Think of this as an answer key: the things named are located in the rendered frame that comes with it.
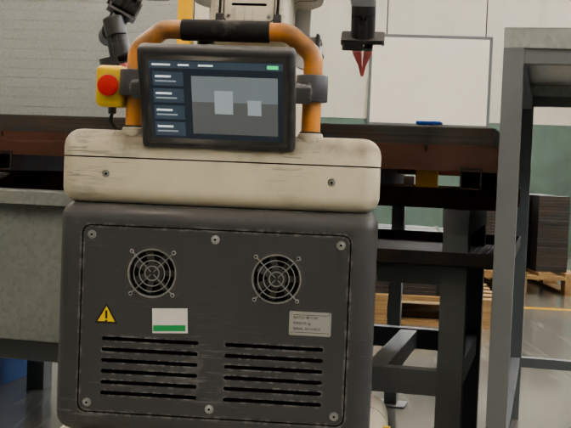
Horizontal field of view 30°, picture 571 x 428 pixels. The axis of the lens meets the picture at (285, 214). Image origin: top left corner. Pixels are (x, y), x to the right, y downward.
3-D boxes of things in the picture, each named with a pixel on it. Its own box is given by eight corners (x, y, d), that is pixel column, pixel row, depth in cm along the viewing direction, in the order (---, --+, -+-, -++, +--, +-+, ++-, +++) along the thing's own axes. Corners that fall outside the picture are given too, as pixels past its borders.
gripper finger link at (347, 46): (342, 70, 260) (343, 32, 255) (372, 70, 259) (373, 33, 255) (341, 80, 254) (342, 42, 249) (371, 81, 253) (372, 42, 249)
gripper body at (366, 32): (342, 38, 256) (342, 8, 252) (384, 39, 255) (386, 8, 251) (340, 47, 250) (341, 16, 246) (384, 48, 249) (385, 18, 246)
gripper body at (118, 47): (109, 69, 284) (104, 42, 285) (144, 60, 282) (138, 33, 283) (99, 66, 278) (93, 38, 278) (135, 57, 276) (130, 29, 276)
